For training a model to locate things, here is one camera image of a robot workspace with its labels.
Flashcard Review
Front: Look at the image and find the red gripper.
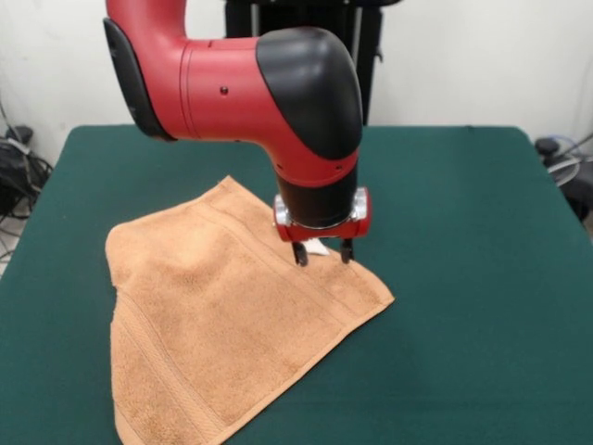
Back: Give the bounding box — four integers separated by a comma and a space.
272, 186, 372, 269

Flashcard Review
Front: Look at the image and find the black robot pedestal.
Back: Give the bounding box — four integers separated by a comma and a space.
224, 0, 404, 127

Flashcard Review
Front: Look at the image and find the tan terry towel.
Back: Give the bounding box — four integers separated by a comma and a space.
104, 174, 397, 445

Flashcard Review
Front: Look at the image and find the dark green table cloth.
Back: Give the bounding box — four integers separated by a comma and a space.
0, 123, 593, 445

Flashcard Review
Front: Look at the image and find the black cable bundle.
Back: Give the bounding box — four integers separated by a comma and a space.
0, 124, 55, 223

